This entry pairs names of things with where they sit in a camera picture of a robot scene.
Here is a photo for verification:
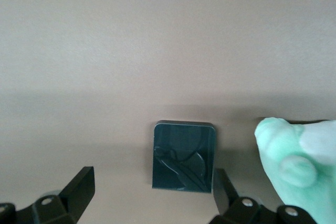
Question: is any green plush dinosaur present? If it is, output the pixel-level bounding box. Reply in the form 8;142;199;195
254;118;336;224

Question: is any black phone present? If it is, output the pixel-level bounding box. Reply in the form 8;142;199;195
151;120;216;194

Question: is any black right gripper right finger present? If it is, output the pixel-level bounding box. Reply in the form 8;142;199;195
209;168;316;224

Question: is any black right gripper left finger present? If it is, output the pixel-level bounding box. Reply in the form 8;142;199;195
0;166;95;224

